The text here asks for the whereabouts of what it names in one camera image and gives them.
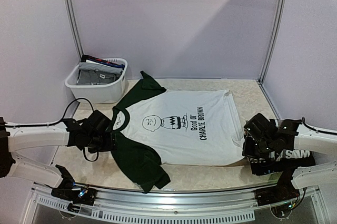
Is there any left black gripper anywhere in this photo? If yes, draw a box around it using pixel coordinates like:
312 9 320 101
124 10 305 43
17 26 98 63
86 132 117 154

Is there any white cloth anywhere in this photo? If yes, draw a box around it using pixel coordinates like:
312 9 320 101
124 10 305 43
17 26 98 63
111 73 244 193

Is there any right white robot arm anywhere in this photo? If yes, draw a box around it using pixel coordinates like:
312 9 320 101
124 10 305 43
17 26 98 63
242 113 336 201

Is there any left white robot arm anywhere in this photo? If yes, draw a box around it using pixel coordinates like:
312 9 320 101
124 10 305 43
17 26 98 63
1 110 116 200

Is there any white laundry basket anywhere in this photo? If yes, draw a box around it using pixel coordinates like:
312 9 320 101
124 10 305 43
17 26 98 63
65 58 128 103

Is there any folded black garment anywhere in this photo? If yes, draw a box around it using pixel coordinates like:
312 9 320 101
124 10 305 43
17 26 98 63
250 161 316 176

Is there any grey cloth in basket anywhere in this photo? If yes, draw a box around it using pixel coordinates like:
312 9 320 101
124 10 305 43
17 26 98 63
76 63 123 85

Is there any dark striped cloth in basket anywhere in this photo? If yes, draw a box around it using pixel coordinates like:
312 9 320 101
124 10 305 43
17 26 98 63
81 55 125 69

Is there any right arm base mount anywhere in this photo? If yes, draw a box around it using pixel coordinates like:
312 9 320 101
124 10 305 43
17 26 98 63
254 172 305 209

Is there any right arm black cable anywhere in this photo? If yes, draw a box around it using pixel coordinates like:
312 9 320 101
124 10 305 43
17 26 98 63
300 117 337 134

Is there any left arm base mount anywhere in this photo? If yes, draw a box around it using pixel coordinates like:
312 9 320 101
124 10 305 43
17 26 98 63
51 165 97 206

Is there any aluminium front rail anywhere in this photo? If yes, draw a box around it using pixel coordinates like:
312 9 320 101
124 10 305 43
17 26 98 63
22 184 330 223

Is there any left aluminium corner post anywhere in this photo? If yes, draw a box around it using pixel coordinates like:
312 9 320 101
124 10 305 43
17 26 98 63
64 0 84 60

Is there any aluminium corner post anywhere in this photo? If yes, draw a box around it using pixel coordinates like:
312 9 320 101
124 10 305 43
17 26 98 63
64 0 84 60
258 0 285 85

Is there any right aluminium corner post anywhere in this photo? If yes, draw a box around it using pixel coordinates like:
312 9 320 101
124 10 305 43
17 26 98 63
258 0 285 85

